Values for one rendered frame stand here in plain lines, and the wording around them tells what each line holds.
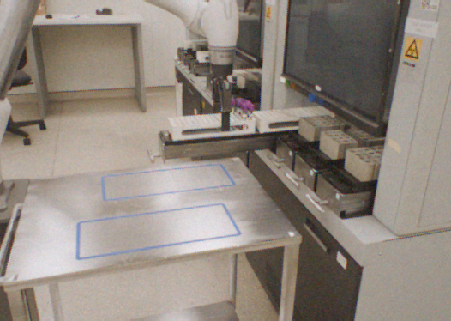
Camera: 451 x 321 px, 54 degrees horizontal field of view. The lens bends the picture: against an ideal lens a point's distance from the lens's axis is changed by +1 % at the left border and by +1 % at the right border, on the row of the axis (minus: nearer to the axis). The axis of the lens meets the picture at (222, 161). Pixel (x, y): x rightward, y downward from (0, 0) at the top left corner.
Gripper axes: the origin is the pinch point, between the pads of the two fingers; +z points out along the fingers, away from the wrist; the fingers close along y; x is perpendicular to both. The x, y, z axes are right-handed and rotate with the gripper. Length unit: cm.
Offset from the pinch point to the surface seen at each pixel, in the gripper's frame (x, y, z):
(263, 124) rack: 14.3, 5.1, 0.9
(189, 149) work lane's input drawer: -13.0, 6.9, 7.3
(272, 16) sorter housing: 27.2, -24.2, -32.1
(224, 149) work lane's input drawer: -0.7, 6.9, 8.6
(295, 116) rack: 26.9, 4.1, -0.6
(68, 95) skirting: -71, -349, 82
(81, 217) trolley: -48, 49, 4
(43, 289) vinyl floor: -73, -33, 86
